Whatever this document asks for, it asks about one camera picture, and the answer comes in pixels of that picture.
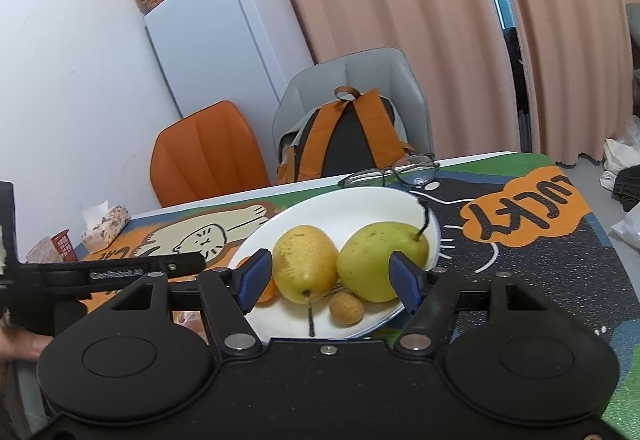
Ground peeled pomelo segment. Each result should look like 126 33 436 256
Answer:
172 311 208 342

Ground yellow green pear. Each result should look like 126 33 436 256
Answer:
336 221 430 303

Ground small brown longan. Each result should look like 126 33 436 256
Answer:
329 291 364 326

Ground person's left hand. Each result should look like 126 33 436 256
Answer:
0 327 53 362

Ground red snack box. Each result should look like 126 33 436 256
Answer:
51 230 77 262

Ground patterned tissue box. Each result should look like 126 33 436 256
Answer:
81 200 130 253

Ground colourful lucky cat table mat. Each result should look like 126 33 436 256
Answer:
77 154 639 439

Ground white ceramic bowl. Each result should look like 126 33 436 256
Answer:
230 186 440 342

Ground eyeglasses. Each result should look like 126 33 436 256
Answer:
338 154 439 189

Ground orange chair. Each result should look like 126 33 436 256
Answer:
150 100 270 207

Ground orange black backpack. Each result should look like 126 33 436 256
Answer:
277 85 414 184

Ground white plastic bag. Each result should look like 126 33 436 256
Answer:
611 204 640 249

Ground black clothing on floor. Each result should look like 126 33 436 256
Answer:
613 165 640 212

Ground grey chair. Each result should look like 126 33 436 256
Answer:
272 48 435 163

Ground white bag on floor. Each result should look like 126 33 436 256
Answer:
600 115 640 192

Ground white refrigerator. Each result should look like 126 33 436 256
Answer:
143 0 317 121

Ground pink curtain left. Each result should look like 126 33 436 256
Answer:
292 0 521 157

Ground pink curtain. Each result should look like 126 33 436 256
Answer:
512 0 638 165
292 0 521 157

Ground pink curtain right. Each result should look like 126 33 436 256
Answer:
512 0 638 165

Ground grey sofa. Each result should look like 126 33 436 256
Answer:
626 3 640 116

